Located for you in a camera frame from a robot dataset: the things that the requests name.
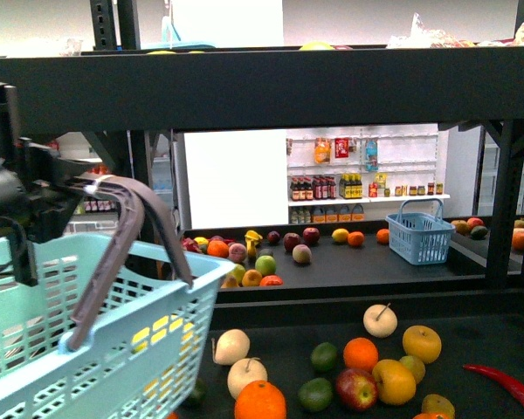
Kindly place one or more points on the black shelf frame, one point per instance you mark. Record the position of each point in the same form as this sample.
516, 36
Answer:
226, 90

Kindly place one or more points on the white pear upper left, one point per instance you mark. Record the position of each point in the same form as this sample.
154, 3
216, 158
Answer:
232, 346

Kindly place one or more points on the blue basket far shelf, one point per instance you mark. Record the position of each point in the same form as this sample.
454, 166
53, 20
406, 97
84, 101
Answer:
420, 238

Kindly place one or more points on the kiwi upper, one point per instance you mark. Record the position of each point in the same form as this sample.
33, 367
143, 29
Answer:
415, 365

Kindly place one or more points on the small orange mandarin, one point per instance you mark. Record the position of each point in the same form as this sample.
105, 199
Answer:
360, 353

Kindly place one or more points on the light blue shopping basket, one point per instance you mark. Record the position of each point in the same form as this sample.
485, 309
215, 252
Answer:
41, 378

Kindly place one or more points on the dark green lime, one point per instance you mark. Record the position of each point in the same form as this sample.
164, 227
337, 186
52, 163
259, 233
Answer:
315, 395
324, 357

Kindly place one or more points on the dark red apple far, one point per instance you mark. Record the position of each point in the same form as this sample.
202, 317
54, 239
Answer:
311, 236

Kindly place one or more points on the white pear lower left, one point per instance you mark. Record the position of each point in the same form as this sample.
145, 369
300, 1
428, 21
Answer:
243, 372

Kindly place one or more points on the dark green lime back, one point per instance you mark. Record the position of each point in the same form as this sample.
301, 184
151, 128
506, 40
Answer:
324, 357

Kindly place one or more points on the yellow lemon far shelf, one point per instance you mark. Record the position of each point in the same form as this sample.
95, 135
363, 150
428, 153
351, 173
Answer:
340, 236

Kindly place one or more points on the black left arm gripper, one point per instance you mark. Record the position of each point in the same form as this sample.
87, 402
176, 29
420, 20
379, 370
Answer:
36, 201

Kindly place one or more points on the large orange front centre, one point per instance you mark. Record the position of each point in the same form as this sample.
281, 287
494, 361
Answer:
431, 415

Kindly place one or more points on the brown basket handle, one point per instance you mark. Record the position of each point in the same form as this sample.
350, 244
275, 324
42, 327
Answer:
136, 201

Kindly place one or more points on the red chili pepper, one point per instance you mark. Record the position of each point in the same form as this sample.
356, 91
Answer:
514, 387

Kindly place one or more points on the kiwi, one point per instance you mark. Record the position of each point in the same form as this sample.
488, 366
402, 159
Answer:
415, 365
434, 403

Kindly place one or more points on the large orange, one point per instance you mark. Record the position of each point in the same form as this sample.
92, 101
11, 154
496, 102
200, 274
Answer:
260, 400
431, 415

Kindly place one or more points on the dark green lime middle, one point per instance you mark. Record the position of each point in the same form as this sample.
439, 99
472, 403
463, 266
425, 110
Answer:
315, 395

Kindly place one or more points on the yellow orange apple back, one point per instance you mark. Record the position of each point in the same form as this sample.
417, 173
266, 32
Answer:
422, 342

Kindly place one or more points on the red yellow apple centre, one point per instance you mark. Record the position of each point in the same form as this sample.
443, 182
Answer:
356, 389

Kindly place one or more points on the green apple far shelf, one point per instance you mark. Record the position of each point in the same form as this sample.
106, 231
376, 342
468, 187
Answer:
266, 265

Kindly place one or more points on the large orange left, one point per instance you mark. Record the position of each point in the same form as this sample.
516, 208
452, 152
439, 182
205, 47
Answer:
260, 400

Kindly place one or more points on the white pear with stem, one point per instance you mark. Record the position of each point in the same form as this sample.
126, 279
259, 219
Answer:
380, 321

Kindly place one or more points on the yellow lemon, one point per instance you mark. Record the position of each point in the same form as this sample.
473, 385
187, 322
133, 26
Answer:
161, 329

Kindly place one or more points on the yellow orange fruit centre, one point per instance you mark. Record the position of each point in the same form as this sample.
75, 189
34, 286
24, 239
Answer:
395, 383

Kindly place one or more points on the dark green avocado left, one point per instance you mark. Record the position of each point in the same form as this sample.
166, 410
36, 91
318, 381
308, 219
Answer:
197, 396

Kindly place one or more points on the orange far shelf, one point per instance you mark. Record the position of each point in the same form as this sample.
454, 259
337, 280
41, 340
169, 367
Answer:
356, 239

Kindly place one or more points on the peach far shelf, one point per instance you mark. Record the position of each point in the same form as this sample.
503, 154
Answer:
302, 254

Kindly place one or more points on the kiwi lower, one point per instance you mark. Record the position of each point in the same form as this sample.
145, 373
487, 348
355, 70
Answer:
434, 403

